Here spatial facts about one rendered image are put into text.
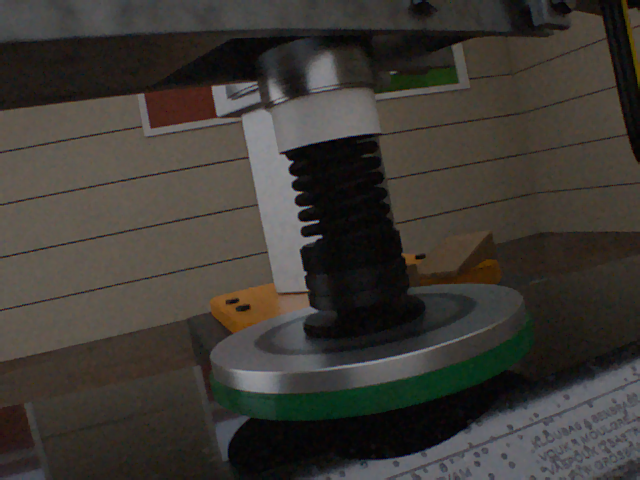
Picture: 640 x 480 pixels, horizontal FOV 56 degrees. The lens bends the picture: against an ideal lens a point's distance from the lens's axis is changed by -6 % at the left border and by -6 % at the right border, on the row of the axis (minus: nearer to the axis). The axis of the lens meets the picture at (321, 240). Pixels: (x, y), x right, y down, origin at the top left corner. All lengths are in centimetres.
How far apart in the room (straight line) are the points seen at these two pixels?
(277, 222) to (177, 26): 97
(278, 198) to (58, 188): 538
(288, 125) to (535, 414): 23
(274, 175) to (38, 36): 100
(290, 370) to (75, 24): 20
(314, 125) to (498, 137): 756
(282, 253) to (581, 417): 93
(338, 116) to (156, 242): 614
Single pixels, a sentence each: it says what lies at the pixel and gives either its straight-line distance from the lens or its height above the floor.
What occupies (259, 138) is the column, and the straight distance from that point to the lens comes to 127.
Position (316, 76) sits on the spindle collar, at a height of 103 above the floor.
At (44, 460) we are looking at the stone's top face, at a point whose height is 82.
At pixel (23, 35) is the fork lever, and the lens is 27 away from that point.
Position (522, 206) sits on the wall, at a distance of 805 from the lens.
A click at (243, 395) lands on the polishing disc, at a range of 37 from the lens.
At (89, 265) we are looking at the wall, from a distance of 651.
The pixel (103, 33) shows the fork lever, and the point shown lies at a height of 104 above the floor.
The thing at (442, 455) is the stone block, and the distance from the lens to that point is 37.
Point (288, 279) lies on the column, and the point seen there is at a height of 81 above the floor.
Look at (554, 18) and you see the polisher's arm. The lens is 54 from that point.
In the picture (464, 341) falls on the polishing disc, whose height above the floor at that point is 87.
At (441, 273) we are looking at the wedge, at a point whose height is 79.
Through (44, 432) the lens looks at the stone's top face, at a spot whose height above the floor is 82.
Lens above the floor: 96
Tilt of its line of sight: 4 degrees down
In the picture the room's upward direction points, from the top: 11 degrees counter-clockwise
